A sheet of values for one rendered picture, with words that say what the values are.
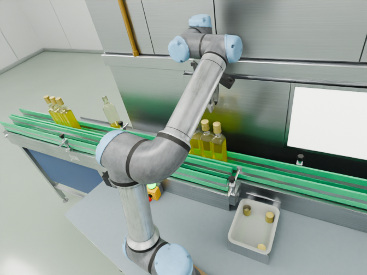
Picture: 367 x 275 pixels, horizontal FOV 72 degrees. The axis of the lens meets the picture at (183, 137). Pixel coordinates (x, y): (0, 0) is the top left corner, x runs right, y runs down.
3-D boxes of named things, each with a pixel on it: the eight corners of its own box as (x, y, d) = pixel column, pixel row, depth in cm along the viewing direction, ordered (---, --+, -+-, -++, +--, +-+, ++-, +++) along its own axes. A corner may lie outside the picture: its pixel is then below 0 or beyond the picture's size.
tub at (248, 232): (279, 218, 116) (280, 207, 110) (268, 265, 102) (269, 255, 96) (241, 207, 123) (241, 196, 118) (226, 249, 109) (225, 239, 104)
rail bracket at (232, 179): (243, 178, 120) (242, 160, 112) (231, 207, 110) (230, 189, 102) (236, 177, 121) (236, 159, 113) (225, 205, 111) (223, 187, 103)
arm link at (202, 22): (181, 21, 82) (195, 12, 87) (187, 53, 89) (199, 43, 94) (202, 21, 78) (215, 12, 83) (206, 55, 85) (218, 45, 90)
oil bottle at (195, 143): (207, 159, 134) (202, 128, 121) (203, 167, 131) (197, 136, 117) (197, 157, 137) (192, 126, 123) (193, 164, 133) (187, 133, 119)
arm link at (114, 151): (153, 284, 88) (124, 153, 60) (123, 262, 95) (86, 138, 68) (173, 256, 96) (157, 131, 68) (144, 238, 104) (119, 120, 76)
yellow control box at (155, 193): (164, 191, 139) (161, 183, 135) (157, 202, 134) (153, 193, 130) (153, 187, 142) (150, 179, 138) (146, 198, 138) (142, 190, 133)
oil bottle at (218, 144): (228, 164, 129) (225, 132, 116) (224, 172, 126) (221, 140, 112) (217, 162, 132) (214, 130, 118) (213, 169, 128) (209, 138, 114)
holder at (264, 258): (280, 209, 120) (282, 199, 115) (267, 264, 102) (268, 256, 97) (244, 199, 127) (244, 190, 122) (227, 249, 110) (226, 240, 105)
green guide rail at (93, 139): (232, 178, 121) (232, 166, 116) (232, 179, 121) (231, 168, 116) (15, 123, 197) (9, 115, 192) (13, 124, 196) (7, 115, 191)
